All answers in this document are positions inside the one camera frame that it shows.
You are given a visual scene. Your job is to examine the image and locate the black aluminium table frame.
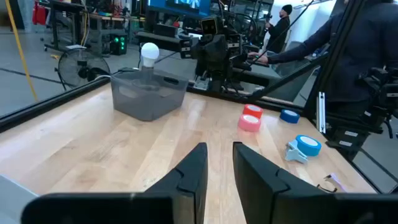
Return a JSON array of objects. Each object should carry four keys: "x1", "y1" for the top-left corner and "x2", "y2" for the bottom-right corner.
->
[{"x1": 0, "y1": 0, "x2": 398, "y2": 195}]

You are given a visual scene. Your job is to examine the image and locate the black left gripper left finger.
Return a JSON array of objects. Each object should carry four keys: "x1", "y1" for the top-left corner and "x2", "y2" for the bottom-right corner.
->
[{"x1": 21, "y1": 142, "x2": 208, "y2": 224}]

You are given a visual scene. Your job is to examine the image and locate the white bulb table lamp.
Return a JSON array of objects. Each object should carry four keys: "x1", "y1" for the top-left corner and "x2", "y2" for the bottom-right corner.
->
[{"x1": 139, "y1": 42, "x2": 160, "y2": 72}]

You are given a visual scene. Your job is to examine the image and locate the silver aluminium extrusion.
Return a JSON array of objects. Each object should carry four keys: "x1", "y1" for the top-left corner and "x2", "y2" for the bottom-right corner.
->
[{"x1": 317, "y1": 91, "x2": 326, "y2": 134}]

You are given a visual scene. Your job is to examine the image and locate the pink tape roll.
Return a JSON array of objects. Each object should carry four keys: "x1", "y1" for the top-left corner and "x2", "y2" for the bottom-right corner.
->
[{"x1": 238, "y1": 114, "x2": 262, "y2": 133}]

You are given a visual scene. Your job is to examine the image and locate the red hanging object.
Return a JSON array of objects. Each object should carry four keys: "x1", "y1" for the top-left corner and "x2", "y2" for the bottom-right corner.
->
[{"x1": 32, "y1": 0, "x2": 47, "y2": 26}]

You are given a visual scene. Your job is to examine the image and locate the smoky grey translucent bin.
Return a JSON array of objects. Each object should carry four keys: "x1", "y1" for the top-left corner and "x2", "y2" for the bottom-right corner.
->
[{"x1": 110, "y1": 68, "x2": 190, "y2": 122}]

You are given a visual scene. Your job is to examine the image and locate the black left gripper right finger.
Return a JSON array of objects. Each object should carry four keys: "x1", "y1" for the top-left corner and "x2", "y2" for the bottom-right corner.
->
[{"x1": 232, "y1": 141, "x2": 398, "y2": 224}]

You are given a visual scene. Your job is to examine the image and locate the red tape roll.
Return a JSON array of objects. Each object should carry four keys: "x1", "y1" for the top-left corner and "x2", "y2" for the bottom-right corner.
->
[{"x1": 242, "y1": 104, "x2": 264, "y2": 119}]

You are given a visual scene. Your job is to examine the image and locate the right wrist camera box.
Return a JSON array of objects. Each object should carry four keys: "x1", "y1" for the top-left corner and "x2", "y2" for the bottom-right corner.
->
[{"x1": 200, "y1": 17, "x2": 218, "y2": 35}]

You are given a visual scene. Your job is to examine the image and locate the black floor fan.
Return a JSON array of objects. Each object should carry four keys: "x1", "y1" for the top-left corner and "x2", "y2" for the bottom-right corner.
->
[{"x1": 55, "y1": 47, "x2": 111, "y2": 91}]

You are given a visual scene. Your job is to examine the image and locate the black equipment with labels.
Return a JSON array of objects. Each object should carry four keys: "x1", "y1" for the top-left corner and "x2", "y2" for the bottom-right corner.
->
[{"x1": 325, "y1": 66, "x2": 398, "y2": 156}]

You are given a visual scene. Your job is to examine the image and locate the dark blue tape roll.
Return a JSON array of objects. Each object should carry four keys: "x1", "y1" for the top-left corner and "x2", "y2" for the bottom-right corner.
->
[{"x1": 279, "y1": 109, "x2": 301, "y2": 124}]

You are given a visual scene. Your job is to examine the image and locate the light blue tape roll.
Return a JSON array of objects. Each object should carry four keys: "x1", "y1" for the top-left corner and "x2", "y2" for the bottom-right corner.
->
[{"x1": 295, "y1": 134, "x2": 322, "y2": 157}]

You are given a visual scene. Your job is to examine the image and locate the computer tower green lights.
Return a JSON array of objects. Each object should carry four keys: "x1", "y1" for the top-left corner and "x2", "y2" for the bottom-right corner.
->
[{"x1": 109, "y1": 33, "x2": 128, "y2": 56}]

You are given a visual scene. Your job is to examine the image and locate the silver mounting plate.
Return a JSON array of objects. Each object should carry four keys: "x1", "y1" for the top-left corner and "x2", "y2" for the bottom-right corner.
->
[{"x1": 193, "y1": 76, "x2": 210, "y2": 91}]

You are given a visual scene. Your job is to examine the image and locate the person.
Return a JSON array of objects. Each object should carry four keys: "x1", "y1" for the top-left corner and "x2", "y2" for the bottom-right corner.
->
[
  {"x1": 248, "y1": 0, "x2": 398, "y2": 116},
  {"x1": 264, "y1": 4, "x2": 294, "y2": 54}
]

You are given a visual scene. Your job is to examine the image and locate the yellow extension cable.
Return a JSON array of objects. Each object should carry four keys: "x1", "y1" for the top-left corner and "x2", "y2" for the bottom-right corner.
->
[{"x1": 4, "y1": 0, "x2": 39, "y2": 102}]

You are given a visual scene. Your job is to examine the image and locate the dark workbench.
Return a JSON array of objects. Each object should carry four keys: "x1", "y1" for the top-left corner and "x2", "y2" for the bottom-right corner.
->
[{"x1": 43, "y1": 0, "x2": 147, "y2": 54}]

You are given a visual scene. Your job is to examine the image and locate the purple staple remover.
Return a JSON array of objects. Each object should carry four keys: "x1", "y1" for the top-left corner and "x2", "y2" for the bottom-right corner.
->
[{"x1": 316, "y1": 173, "x2": 346, "y2": 194}]

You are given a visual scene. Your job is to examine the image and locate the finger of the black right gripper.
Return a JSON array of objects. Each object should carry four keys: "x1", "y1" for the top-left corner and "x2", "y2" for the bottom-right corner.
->
[
  {"x1": 194, "y1": 35, "x2": 215, "y2": 74},
  {"x1": 213, "y1": 35, "x2": 231, "y2": 75}
]

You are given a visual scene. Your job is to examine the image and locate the black monitor blue screen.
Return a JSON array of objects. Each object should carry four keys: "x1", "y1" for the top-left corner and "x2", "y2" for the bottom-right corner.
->
[{"x1": 146, "y1": 0, "x2": 212, "y2": 18}]

